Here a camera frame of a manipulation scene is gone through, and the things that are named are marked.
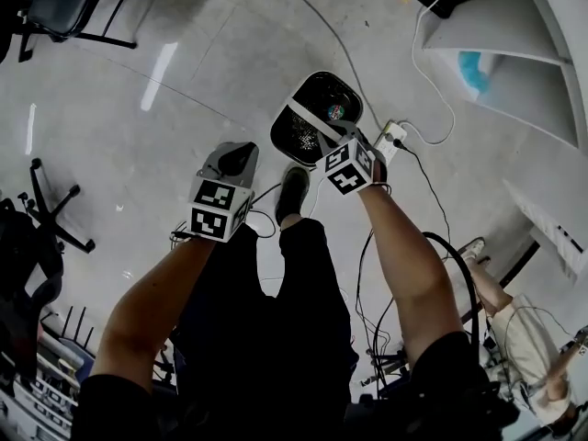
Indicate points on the white shelf unit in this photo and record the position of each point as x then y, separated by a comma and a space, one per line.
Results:
519, 30

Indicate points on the white power strip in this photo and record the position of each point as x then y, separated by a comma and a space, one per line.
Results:
389, 141

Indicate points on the black office swivel chair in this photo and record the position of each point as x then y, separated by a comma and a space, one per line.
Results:
32, 255

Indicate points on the black metal frame chair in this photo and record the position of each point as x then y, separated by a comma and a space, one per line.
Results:
64, 3

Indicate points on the blue cloth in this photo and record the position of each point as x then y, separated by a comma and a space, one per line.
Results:
473, 69

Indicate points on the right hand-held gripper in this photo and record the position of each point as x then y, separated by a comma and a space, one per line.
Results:
349, 166

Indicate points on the person's right forearm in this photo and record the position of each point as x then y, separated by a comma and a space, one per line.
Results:
404, 264

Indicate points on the person's black trousers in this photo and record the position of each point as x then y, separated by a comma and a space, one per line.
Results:
271, 338

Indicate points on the person's left forearm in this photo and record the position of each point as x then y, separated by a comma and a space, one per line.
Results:
151, 310

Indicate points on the person's black shoe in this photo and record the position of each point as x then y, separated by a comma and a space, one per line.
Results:
292, 191

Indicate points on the person's black shirt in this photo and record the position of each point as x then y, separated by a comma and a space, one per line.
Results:
441, 393

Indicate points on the colourful round wrapper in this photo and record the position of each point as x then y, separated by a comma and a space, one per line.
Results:
336, 111

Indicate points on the white desk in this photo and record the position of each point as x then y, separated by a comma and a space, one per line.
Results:
546, 228

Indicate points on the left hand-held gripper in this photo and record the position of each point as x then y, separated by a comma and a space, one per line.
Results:
216, 200

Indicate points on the black router with antennas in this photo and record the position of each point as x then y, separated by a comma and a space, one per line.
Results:
75, 338

